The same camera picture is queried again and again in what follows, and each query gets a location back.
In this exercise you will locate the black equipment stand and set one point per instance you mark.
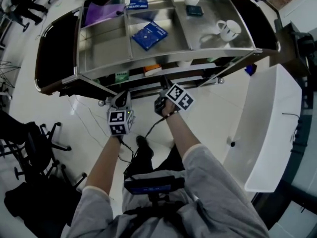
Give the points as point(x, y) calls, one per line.
point(303, 48)

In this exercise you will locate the person's right forearm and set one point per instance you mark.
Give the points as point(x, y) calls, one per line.
point(182, 135)

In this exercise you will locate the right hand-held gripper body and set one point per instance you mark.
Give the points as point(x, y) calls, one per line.
point(179, 97)

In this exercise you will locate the blue object on floor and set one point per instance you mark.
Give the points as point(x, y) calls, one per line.
point(250, 69)

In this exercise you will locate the purple cloth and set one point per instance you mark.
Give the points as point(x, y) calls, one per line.
point(102, 12)

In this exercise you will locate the orange box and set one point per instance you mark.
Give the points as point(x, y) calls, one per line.
point(151, 69)

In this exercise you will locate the person's grey shirt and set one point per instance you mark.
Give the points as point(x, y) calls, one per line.
point(210, 202)

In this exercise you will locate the small blue box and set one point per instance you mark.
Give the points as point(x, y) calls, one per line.
point(137, 2)

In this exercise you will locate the metal shelf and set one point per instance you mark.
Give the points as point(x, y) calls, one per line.
point(158, 56)

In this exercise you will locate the black chest device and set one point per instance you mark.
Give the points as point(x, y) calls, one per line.
point(153, 185)

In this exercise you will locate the person's left forearm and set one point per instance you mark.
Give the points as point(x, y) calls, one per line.
point(105, 162)

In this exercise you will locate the small dark box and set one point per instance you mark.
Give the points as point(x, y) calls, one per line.
point(194, 10)

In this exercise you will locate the black office chair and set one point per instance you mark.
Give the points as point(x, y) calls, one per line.
point(37, 147)

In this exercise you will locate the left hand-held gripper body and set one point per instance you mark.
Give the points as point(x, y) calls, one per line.
point(120, 123)

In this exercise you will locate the person's black shoe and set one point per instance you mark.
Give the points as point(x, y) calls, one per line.
point(144, 145)

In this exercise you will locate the white counter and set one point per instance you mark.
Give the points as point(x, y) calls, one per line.
point(270, 123)

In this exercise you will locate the green packet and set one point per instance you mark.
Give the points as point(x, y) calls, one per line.
point(121, 77)

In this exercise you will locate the person's black trousers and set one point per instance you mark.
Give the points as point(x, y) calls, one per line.
point(146, 165)

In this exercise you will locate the black bag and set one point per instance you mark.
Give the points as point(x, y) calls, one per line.
point(37, 207)

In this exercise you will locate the person's right hand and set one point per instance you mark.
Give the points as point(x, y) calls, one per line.
point(169, 108)

